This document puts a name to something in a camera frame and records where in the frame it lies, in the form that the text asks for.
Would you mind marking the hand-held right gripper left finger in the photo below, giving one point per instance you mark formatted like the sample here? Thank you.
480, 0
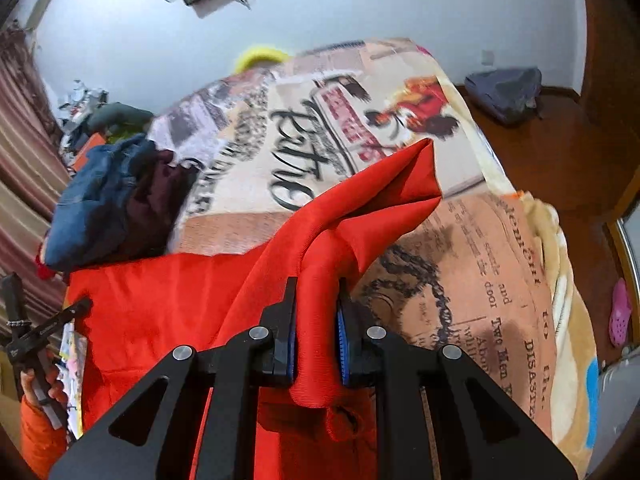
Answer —
235, 375

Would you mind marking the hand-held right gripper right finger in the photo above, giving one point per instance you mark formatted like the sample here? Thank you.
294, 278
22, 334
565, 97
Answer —
400, 375

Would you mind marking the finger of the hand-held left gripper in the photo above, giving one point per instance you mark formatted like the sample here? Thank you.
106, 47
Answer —
65, 315
12, 300

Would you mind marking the red zip jacket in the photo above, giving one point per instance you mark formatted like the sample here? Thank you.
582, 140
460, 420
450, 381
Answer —
160, 310

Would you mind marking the person's left forearm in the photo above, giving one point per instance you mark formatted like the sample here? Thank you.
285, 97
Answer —
42, 440

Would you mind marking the person's left hand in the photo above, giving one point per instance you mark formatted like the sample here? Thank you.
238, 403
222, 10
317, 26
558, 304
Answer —
37, 382

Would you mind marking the pastel printed cloth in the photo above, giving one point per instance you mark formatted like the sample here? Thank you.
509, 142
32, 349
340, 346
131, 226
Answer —
72, 375

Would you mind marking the printed blanket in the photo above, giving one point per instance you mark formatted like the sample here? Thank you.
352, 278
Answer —
450, 270

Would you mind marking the folded blue jeans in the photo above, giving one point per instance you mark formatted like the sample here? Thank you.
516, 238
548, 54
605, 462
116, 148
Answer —
95, 200

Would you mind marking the striped brown curtain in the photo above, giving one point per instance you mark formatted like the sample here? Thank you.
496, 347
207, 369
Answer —
25, 170

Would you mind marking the folded dark maroon garment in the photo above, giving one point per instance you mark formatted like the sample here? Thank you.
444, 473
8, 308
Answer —
155, 195

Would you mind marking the orange box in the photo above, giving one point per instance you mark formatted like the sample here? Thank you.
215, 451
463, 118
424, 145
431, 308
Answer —
87, 152

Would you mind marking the grey-green garment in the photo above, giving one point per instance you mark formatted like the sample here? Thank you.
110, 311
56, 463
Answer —
120, 117

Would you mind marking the pile of papers and clutter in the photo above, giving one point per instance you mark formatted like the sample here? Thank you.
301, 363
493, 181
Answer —
82, 105

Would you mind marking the pink clog shoe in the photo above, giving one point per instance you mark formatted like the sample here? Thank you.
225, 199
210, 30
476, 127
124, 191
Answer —
620, 310

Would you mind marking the grey backpack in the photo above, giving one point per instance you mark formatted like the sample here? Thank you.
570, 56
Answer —
505, 95

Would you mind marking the white wall socket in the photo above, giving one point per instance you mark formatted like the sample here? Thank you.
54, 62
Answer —
488, 57

